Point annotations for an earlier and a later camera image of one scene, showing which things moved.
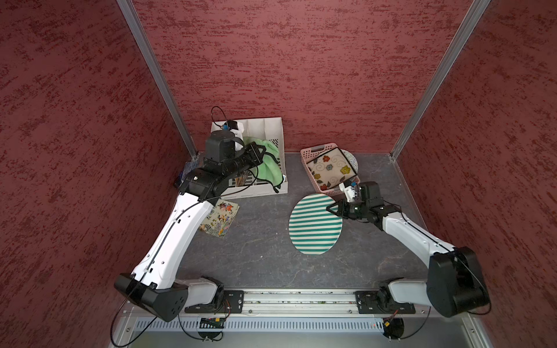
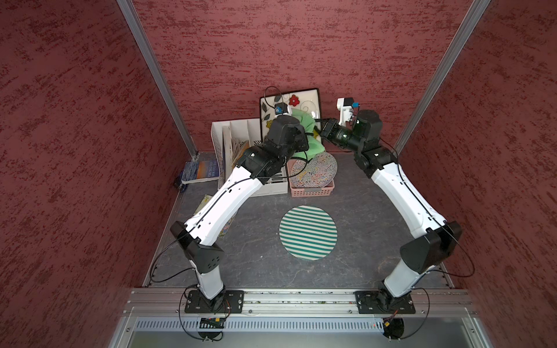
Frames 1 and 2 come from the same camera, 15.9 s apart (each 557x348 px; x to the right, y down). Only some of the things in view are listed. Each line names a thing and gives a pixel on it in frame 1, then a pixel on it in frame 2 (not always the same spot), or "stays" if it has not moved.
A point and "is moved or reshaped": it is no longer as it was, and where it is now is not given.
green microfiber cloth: [269, 171] is moved or reshaped
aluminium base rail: [298, 301] stays
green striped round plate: [314, 229] is moved or reshaped
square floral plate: [330, 169] → [307, 101]
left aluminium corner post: [165, 88] stays
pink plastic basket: [310, 153] → [308, 192]
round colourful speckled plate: [351, 159] → [314, 172]
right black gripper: [341, 209] → [328, 130]
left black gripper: [256, 157] → [299, 134]
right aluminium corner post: [465, 28] stays
